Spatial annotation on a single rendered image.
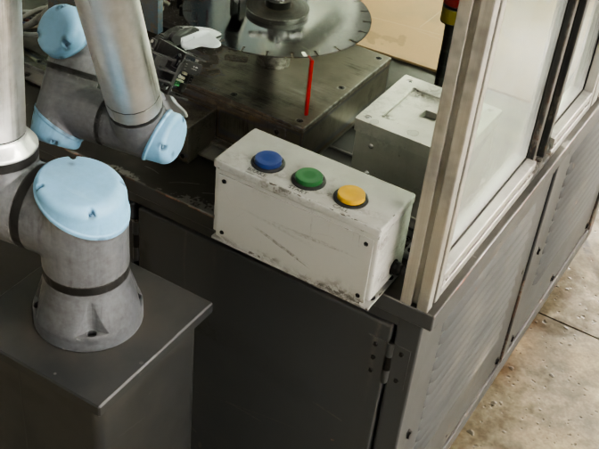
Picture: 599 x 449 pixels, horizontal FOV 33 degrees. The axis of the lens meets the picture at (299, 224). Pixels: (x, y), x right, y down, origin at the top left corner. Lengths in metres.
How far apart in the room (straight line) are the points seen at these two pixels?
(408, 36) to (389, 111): 0.58
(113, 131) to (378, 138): 0.44
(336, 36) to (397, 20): 0.55
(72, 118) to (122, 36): 0.22
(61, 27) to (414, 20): 1.05
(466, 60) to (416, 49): 0.89
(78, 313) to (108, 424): 0.16
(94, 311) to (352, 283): 0.37
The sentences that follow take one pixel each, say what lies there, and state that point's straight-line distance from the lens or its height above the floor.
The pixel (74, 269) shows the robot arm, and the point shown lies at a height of 0.88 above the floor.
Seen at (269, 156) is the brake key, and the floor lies 0.91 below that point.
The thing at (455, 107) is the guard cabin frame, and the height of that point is 1.08.
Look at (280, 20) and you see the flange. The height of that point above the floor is 0.96.
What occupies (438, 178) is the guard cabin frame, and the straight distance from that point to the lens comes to 1.37.
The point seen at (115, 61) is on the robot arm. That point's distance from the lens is 1.28.
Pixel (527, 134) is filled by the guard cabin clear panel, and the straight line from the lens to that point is 1.74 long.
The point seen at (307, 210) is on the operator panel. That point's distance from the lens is 1.44.
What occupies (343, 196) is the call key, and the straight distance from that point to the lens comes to 1.42.
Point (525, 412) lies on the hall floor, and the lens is 2.45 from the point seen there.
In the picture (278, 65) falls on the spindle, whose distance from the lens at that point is 1.82.
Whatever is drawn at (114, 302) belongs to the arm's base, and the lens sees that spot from 1.37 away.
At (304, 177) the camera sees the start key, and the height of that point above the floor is 0.91.
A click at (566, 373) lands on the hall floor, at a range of 2.58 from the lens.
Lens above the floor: 1.73
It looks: 37 degrees down
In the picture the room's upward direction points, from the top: 6 degrees clockwise
